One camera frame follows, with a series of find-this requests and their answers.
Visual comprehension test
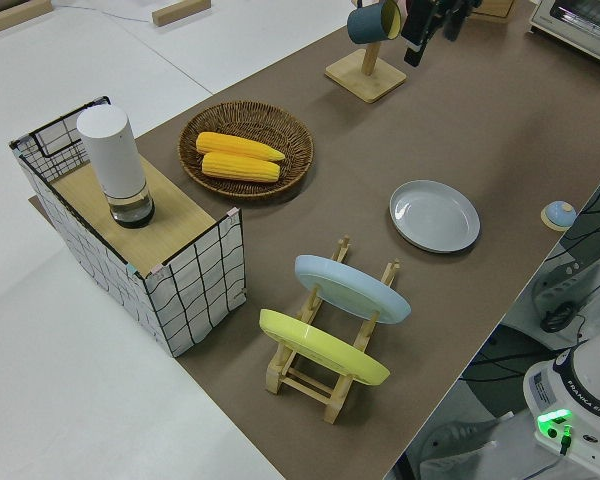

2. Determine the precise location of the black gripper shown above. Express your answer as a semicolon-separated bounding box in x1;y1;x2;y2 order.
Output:
401;0;482;67

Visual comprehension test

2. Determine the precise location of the gray plate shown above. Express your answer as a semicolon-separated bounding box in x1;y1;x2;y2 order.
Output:
388;179;482;255

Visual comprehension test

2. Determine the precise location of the light blue plate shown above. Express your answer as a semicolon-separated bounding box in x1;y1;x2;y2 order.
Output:
293;254;413;327

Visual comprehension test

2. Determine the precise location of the yellow plate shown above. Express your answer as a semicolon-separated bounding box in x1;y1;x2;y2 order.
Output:
258;308;392;387

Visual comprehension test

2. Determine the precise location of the wooden plate rack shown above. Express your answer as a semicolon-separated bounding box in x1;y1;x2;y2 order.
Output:
264;233;403;426

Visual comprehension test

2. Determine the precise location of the dark blue mug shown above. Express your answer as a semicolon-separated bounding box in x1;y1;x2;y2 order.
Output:
346;0;405;45

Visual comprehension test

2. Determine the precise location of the wooden mug tree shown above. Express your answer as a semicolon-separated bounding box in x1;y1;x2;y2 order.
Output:
323;0;408;105

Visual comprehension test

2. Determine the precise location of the white toaster oven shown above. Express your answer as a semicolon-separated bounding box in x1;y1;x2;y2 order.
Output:
528;0;600;58

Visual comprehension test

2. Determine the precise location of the round wicker basket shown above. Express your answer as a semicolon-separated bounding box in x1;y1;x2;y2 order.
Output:
177;100;316;203

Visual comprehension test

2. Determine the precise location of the blue service bell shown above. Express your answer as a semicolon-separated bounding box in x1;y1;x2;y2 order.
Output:
539;199;578;232

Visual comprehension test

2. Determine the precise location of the yellow corn cob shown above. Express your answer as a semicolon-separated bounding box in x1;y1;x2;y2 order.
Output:
195;130;287;163
200;151;282;183

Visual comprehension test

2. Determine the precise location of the wooden block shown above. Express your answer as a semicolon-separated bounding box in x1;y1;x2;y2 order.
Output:
0;0;52;36
151;0;213;28

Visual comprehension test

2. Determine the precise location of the white cylinder with chrome base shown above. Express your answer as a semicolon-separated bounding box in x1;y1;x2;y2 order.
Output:
75;103;157;230

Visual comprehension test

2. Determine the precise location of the black base cable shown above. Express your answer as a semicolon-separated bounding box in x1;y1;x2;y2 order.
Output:
540;298;582;334

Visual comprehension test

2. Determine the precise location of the wire basket with wooden shelf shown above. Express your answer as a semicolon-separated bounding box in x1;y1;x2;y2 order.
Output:
8;94;247;360

